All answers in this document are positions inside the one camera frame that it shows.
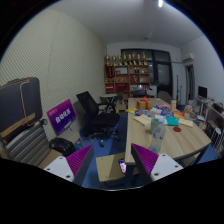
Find black computer monitor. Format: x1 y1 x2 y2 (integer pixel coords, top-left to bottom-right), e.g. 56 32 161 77
197 85 208 99

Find small round white table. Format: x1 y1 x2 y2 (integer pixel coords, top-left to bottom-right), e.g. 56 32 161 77
99 93 118 104

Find smartphone with lit screen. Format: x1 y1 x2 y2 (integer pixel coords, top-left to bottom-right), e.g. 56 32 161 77
118 158 128 174

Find black framed glass door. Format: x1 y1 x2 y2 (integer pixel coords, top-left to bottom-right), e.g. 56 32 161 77
120 48 174 98

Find white printed leaflet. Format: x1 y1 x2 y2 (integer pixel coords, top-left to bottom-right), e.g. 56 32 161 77
148 108 163 117

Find purple sign board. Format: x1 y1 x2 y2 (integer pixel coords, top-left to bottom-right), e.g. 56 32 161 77
46 98 78 136

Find silver ribbed suitcase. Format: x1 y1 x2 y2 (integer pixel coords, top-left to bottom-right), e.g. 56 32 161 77
1 119 51 166

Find low wooden stool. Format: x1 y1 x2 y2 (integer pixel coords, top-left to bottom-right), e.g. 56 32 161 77
95 152 139 183

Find pale yellow envelope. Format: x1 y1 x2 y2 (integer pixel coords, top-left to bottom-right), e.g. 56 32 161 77
178 118 194 128
133 114 153 127

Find white wall air conditioner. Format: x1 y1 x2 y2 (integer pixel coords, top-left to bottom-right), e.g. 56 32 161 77
181 52 195 63

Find blue patterned book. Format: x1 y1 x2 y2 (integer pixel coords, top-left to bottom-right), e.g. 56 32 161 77
160 109 175 118

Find grey padded chair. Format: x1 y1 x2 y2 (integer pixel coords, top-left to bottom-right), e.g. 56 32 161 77
157 90 174 104

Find black office chair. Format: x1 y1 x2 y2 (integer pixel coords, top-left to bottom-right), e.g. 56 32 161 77
75 90 122 148

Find teal book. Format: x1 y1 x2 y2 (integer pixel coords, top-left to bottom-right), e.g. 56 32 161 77
165 115 180 127

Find wooden shelf unit with trophies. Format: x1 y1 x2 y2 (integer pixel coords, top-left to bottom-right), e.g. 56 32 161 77
103 51 152 99

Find clear plastic water bottle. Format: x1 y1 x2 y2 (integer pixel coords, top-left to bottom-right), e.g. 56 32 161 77
148 121 167 155

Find black bag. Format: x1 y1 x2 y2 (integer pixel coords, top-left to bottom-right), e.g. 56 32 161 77
49 137 77 158

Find cluttered wooden side desk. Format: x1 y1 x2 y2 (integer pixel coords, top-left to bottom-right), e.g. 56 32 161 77
194 96 224 148

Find black suitcase with tan trim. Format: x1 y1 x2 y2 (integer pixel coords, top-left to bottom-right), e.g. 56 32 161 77
0 77 44 141

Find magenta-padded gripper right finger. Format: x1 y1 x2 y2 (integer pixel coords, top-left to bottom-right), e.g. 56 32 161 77
130 143 184 186

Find small upright orange box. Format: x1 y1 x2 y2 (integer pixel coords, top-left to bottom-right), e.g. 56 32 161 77
170 99 178 112

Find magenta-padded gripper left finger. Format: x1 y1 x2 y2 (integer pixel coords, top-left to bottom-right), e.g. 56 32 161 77
43 143 95 187

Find pink flowers in white pot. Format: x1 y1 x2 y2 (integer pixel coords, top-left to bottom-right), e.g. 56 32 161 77
183 104 194 120

